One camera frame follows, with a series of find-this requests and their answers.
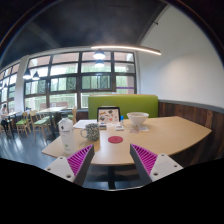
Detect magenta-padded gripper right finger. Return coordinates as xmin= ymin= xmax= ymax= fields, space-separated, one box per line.
xmin=129 ymin=143 xmax=184 ymax=186

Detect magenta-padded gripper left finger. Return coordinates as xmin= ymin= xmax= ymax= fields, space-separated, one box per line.
xmin=44 ymin=143 xmax=96 ymax=187

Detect clear black-capped water bottle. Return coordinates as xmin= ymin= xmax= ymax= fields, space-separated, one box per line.
xmin=57 ymin=113 xmax=75 ymax=155

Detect white paper napkin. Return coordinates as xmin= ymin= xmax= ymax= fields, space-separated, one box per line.
xmin=129 ymin=124 xmax=150 ymax=134

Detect speckled ceramic mug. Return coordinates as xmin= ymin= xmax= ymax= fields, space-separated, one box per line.
xmin=79 ymin=122 xmax=101 ymax=142

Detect white paper sheets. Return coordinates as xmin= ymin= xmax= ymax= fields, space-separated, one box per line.
xmin=72 ymin=119 xmax=98 ymax=130

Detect green-seated wooden chairs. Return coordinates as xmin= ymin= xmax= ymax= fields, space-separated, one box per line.
xmin=14 ymin=106 xmax=78 ymax=141

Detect white ceramic bowl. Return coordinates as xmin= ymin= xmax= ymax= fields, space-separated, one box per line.
xmin=126 ymin=111 xmax=150 ymax=127

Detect flat round red coaster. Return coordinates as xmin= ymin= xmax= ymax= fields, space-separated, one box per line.
xmin=107 ymin=135 xmax=124 ymax=145

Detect square wooden dining table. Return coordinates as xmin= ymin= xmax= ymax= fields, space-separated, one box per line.
xmin=35 ymin=106 xmax=68 ymax=139

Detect sticker-covered black tablet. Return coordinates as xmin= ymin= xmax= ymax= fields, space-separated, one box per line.
xmin=96 ymin=106 xmax=122 ymax=126

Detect green upholstered bench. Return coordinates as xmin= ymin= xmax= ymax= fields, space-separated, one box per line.
xmin=87 ymin=94 xmax=159 ymax=120

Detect person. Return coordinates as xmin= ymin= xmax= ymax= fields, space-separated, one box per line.
xmin=0 ymin=103 xmax=10 ymax=131

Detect long curved ceiling light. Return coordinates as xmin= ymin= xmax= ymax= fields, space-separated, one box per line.
xmin=90 ymin=44 xmax=162 ymax=56

